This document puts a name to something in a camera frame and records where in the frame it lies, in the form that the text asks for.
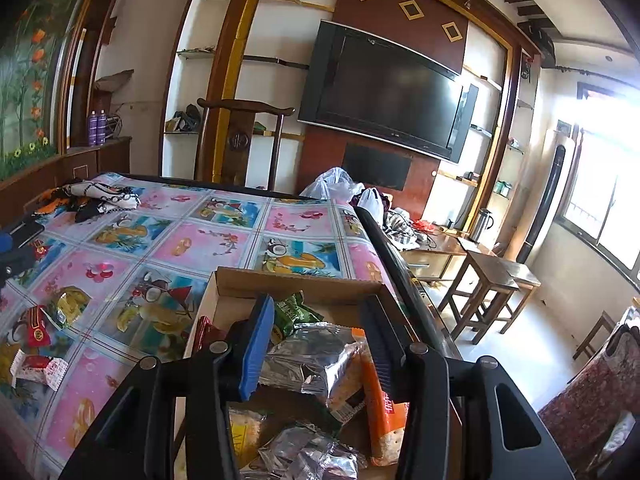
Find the black cabinet panel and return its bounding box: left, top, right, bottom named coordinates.
left=342, top=141, right=414, bottom=192

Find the chair with floral cushion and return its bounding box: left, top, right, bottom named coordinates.
left=536, top=317, right=640, bottom=478

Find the yellow green snack packet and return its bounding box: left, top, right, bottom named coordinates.
left=46, top=285, right=94, bottom=329

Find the red and white snack packet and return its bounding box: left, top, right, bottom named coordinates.
left=10, top=349, right=69, bottom=392

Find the shelf clutter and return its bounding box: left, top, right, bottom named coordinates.
left=166, top=104, right=202, bottom=134

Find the small white plastic bag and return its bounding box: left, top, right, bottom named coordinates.
left=356, top=187, right=387, bottom=224

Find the black television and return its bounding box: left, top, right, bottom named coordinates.
left=297, top=20, right=479, bottom=164

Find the window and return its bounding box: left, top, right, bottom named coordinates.
left=559, top=82, right=640, bottom=283

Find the red snack packet gold emblem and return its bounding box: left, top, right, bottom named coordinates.
left=21, top=305, right=57, bottom=349

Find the wooden stool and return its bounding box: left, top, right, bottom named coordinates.
left=492, top=259, right=543, bottom=335
left=436, top=249, right=521, bottom=347

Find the orange cracker packet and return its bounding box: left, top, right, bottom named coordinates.
left=351, top=327, right=410, bottom=467

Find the white patterned cloth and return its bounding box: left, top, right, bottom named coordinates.
left=60, top=179, right=142, bottom=217

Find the orange black cloth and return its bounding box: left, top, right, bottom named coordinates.
left=37, top=195, right=101, bottom=223

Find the cardboard box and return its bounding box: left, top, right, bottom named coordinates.
left=172, top=266, right=463, bottom=480

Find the floral wall poster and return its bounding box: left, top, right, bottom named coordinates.
left=0, top=0, right=103, bottom=182

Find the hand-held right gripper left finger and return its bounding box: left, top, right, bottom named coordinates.
left=60, top=294, right=276, bottom=480

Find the silver foil snack packet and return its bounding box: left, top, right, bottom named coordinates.
left=257, top=323, right=359, bottom=402
left=239, top=422, right=369, bottom=480

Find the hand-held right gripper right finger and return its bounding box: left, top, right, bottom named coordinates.
left=359, top=296, right=576, bottom=480

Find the low wooden table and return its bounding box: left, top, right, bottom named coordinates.
left=399, top=220, right=473, bottom=283

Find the wooden cabinet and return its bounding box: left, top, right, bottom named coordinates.
left=0, top=135, right=133, bottom=221

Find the wooden chair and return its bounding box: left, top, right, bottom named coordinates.
left=194, top=98, right=296, bottom=192

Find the white floor air conditioner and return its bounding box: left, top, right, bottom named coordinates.
left=516, top=130, right=584, bottom=267

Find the steel kettle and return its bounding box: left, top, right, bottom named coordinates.
left=469, top=207, right=497, bottom=244

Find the pile of cables and cloth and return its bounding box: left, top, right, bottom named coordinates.
left=382, top=204, right=442, bottom=252

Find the cracker packet with yellow label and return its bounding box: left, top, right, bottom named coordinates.
left=227, top=406, right=269, bottom=470

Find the black smartphone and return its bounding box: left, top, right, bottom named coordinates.
left=9, top=219, right=47, bottom=249

